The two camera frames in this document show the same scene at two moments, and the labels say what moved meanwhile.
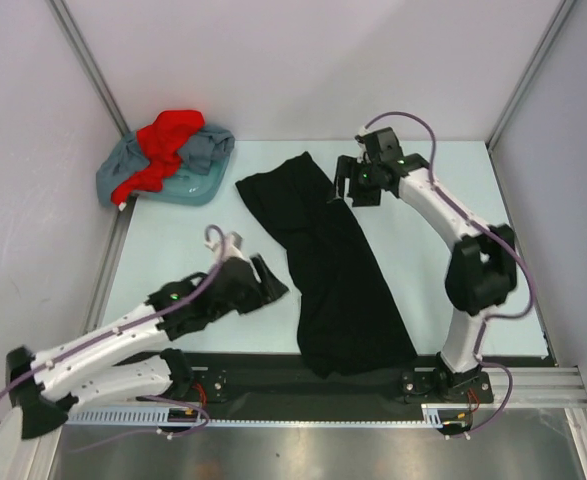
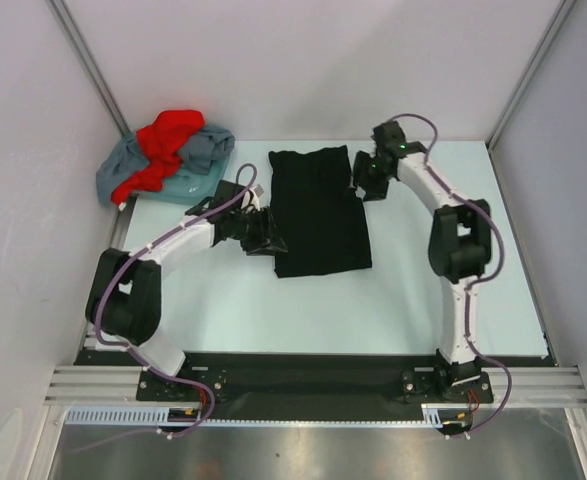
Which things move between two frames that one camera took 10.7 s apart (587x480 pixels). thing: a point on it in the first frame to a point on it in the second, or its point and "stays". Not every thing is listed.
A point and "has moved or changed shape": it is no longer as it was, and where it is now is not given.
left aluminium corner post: (61, 15) stays
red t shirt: (162, 143) stays
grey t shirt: (206, 149) stays
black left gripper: (269, 289) to (264, 222)
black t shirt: (350, 316) has moved or changed shape
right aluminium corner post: (555, 28) stays
